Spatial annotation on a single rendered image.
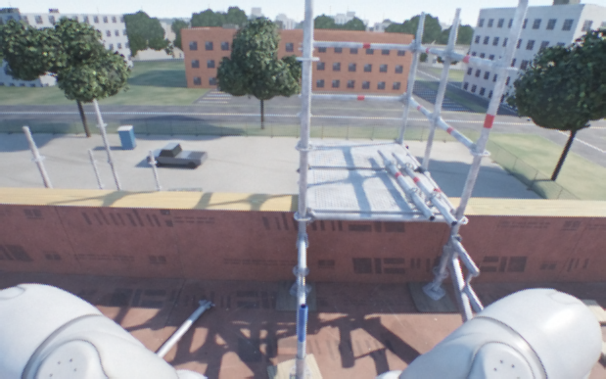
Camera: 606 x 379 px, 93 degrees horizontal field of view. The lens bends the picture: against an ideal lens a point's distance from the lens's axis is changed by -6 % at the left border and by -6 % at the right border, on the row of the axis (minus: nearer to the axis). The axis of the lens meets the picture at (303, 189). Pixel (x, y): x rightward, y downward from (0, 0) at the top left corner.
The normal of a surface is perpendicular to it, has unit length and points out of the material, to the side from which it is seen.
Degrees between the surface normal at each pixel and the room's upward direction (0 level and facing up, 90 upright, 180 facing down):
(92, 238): 90
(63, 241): 90
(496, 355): 27
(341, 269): 90
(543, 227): 90
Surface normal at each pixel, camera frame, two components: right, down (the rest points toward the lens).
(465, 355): -0.75, -0.65
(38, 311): 0.07, -0.92
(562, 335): 0.21, -0.61
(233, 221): 0.00, 0.48
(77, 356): 0.00, -0.56
